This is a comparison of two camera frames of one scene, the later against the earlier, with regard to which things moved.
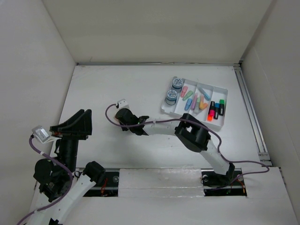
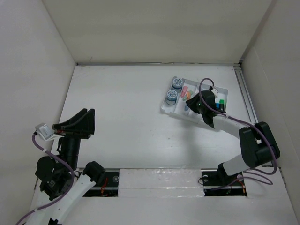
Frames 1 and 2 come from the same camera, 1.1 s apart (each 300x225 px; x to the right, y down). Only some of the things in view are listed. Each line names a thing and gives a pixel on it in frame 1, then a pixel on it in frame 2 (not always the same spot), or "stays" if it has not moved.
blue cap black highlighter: (217, 105) stays
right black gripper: (124, 128) → (191, 102)
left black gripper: (80, 128) stays
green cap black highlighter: (221, 107) stays
